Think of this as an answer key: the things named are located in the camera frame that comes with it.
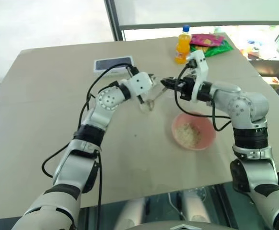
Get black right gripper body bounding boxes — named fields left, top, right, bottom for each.
left=176, top=74, right=198, bottom=102

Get metal spoon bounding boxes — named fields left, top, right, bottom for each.
left=146, top=87, right=169, bottom=109

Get oatmeal flakes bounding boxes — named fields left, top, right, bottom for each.
left=175, top=122, right=202, bottom=148

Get pink bowl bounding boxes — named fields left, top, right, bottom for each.
left=171, top=112, right=217, bottom=151

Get orange juice bottle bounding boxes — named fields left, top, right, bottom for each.
left=174, top=24, right=191, bottom=65

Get green snack bag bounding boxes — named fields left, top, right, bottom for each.
left=189, top=40, right=234, bottom=58

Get pink snack bag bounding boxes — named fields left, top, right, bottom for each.
left=189, top=33, right=225, bottom=47

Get black window pillar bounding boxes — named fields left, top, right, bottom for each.
left=103, top=0, right=124, bottom=42

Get dark shelf with clutter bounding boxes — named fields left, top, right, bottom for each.
left=247, top=25, right=279, bottom=101

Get silver rounded shape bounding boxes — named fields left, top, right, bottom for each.
left=114, top=197, right=147, bottom=230
left=181, top=186, right=212, bottom=223

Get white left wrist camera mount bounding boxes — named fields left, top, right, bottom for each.
left=122, top=71, right=154, bottom=97

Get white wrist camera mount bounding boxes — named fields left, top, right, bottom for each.
left=122, top=71, right=154, bottom=97
left=186, top=49, right=209, bottom=99

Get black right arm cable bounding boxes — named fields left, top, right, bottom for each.
left=174, top=58, right=233, bottom=132

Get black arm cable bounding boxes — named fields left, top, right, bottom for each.
left=41, top=62, right=140, bottom=230
left=174, top=58, right=233, bottom=132

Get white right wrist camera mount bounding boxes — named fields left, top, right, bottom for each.
left=186, top=49, right=209, bottom=99

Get grey window rail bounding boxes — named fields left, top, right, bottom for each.
left=119, top=21, right=279, bottom=31

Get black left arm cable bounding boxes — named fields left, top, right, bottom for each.
left=41, top=62, right=140, bottom=230

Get thin white cable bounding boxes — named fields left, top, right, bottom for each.
left=167, top=192, right=184, bottom=221

